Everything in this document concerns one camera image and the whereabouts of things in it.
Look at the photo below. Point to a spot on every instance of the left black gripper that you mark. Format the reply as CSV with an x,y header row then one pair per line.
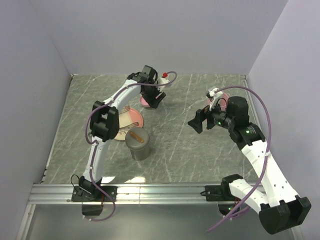
x,y
153,102

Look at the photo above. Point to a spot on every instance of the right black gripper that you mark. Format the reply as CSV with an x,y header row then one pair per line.
x,y
201,115

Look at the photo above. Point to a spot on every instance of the grey round lid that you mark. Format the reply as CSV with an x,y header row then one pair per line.
x,y
137,138

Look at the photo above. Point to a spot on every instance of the grey cylindrical container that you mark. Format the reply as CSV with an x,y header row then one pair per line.
x,y
140,153

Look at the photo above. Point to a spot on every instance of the metal serving tongs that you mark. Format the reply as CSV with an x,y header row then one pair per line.
x,y
128,118

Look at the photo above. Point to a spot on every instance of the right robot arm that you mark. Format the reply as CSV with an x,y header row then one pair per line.
x,y
279,207

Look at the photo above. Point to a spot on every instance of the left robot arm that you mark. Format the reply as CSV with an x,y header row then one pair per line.
x,y
103,125

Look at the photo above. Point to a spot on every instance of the pink round lid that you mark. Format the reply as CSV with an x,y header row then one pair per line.
x,y
143,102

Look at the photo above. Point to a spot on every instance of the pink and cream plate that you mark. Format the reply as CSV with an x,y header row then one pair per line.
x,y
121,135

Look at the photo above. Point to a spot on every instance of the pink cylindrical container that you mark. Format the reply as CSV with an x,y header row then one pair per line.
x,y
223,101

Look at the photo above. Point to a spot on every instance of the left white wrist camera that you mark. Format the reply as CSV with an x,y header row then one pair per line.
x,y
163,81

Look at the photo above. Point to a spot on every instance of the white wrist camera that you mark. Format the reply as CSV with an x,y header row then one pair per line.
x,y
214,94
163,81

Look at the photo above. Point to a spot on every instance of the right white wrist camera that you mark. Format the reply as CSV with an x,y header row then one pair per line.
x,y
214,94

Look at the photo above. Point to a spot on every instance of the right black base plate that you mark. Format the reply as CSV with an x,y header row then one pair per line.
x,y
217,193

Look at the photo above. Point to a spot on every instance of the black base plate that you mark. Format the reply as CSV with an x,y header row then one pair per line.
x,y
81,195
217,193

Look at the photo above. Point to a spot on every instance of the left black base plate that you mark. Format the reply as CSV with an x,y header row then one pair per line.
x,y
81,195

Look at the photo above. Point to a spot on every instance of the aluminium mounting rail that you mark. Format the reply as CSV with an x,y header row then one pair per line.
x,y
126,194

